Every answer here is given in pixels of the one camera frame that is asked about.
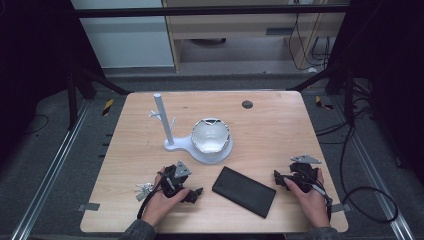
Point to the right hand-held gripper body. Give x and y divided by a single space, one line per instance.
303 175

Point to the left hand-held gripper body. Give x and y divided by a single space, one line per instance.
176 186

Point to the black leather wallet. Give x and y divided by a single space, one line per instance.
245 191

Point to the person's left hand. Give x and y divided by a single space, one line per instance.
158 206

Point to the person's right hand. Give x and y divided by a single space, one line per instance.
313 206

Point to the white stand with pole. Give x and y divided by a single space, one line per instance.
181 144

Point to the grey tape strip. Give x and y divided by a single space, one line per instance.
340 208
89 206

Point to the white bowl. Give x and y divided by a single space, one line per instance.
210 136

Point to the yellow black striped tape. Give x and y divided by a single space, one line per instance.
107 107
322 103

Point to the grey round table grommet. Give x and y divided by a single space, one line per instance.
247 104

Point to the black tripod stand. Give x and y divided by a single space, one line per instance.
343 80
81 83

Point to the white cabinet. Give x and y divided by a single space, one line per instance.
126 43

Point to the aluminium floor rail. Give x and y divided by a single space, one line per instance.
376 173
50 170

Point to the black frame bar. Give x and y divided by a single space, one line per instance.
200 11

